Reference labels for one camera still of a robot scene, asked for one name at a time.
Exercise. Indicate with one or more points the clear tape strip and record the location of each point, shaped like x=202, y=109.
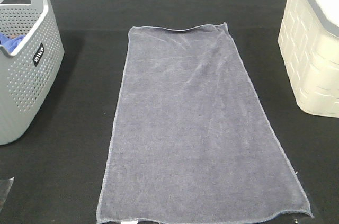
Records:
x=5, y=187
x=129, y=221

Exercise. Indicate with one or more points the clear tape strip left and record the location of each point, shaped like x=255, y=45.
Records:
x=5, y=187

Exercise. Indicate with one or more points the clear tape strip centre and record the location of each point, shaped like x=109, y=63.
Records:
x=129, y=221

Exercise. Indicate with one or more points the cream plastic storage bin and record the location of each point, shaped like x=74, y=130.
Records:
x=308, y=41

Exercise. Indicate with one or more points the blue towel in basket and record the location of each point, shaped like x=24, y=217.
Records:
x=10, y=43

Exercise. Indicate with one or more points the black fabric table mat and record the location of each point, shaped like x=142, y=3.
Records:
x=58, y=164

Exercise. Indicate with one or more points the grey microfibre towel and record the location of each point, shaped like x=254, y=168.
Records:
x=190, y=140

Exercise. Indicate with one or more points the grey perforated laundry basket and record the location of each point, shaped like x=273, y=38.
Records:
x=28, y=71

